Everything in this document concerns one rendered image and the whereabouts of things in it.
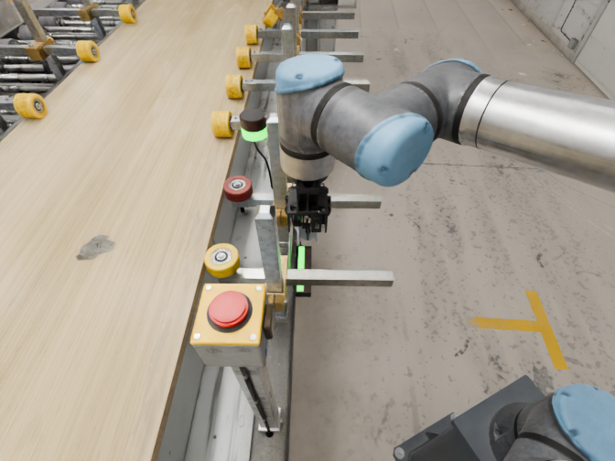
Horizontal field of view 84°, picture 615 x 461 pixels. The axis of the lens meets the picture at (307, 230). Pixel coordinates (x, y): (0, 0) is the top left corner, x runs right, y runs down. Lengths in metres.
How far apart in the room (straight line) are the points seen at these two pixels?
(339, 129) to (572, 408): 0.66
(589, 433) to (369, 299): 1.16
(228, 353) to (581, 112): 0.44
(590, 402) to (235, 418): 0.74
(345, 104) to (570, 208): 2.40
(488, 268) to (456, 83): 1.69
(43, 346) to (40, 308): 0.09
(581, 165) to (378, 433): 1.33
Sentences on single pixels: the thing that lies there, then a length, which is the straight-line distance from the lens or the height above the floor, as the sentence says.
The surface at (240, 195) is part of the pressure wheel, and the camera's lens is 0.96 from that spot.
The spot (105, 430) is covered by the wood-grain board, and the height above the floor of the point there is 0.90.
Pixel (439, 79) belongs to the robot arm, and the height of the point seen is 1.35.
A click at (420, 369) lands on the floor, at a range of 1.71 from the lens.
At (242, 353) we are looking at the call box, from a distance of 0.38.
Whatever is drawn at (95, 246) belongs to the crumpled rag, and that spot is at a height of 0.91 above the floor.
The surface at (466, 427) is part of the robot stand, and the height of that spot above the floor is 0.60.
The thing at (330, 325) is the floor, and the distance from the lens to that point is 1.71.
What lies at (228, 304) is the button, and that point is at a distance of 0.37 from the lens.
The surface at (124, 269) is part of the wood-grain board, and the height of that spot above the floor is 0.90.
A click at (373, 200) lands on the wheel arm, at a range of 1.00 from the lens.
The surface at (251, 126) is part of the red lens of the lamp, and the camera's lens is 0.78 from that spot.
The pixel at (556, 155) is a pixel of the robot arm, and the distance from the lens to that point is 0.46.
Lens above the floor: 1.55
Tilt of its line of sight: 49 degrees down
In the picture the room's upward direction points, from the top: straight up
